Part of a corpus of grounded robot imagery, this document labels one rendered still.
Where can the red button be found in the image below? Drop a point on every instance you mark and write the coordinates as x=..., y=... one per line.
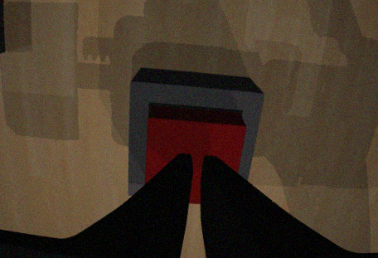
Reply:
x=174, y=112

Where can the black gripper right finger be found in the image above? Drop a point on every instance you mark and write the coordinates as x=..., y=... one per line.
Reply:
x=238, y=221

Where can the purple button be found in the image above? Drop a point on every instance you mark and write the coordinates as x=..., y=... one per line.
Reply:
x=2, y=44

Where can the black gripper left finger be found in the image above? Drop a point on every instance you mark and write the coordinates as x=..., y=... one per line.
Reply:
x=148, y=225

